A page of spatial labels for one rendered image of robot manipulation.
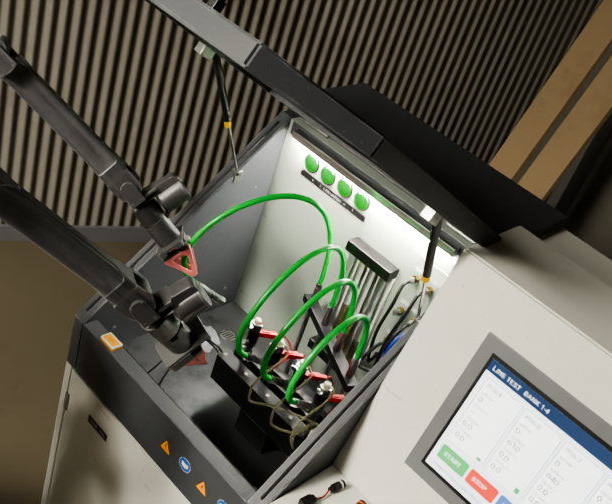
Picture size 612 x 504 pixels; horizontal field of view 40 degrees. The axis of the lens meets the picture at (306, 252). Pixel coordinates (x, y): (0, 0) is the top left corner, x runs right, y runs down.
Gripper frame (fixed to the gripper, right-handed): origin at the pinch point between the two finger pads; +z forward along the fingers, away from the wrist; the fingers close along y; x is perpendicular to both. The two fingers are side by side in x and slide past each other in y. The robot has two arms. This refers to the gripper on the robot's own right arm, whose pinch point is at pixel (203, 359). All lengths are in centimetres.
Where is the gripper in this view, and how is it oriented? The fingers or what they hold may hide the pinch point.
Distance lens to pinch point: 170.5
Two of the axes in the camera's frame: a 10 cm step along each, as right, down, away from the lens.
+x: -4.8, -6.1, 6.3
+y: 7.9, -6.1, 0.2
